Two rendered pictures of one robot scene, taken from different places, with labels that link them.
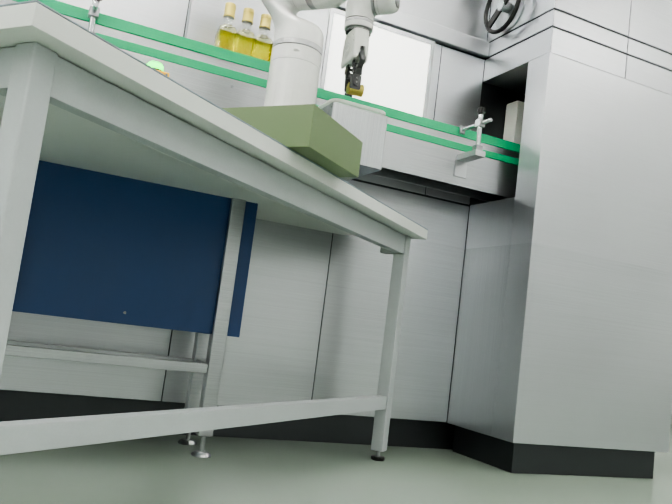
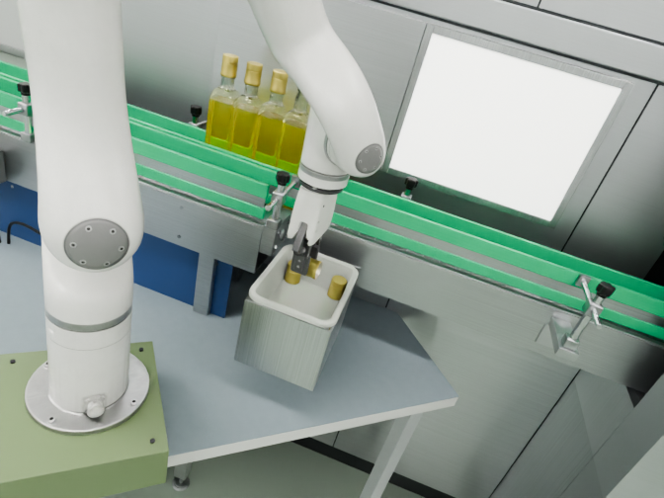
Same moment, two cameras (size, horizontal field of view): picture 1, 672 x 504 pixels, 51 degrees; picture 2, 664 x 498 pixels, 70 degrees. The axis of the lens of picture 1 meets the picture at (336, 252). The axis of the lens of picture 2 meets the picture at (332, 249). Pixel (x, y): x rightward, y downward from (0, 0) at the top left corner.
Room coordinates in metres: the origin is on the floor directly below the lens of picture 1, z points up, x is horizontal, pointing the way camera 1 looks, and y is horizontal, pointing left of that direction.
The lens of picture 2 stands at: (1.33, -0.42, 1.55)
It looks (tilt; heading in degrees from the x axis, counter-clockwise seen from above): 30 degrees down; 32
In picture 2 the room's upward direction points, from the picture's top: 16 degrees clockwise
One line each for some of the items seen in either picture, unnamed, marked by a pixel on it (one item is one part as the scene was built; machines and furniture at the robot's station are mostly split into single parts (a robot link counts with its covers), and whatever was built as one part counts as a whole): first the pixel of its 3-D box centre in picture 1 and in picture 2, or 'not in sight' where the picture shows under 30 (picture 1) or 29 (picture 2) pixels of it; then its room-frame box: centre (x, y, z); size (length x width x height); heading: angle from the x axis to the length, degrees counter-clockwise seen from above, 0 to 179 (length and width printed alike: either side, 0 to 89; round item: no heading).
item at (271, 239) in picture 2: not in sight; (277, 232); (2.04, 0.18, 1.02); 0.09 x 0.04 x 0.07; 24
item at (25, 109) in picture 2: (94, 13); (18, 116); (1.74, 0.70, 1.11); 0.07 x 0.04 x 0.13; 24
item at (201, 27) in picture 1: (317, 53); (394, 99); (2.32, 0.15, 1.32); 0.90 x 0.03 x 0.34; 114
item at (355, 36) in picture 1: (356, 48); (316, 207); (1.93, 0.02, 1.19); 0.10 x 0.07 x 0.11; 20
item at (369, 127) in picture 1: (336, 145); (302, 306); (2.00, 0.04, 0.92); 0.27 x 0.17 x 0.15; 24
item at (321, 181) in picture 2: (358, 27); (324, 173); (1.93, 0.02, 1.26); 0.09 x 0.08 x 0.03; 20
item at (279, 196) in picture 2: not in sight; (282, 197); (2.02, 0.17, 1.12); 0.17 x 0.03 x 0.12; 24
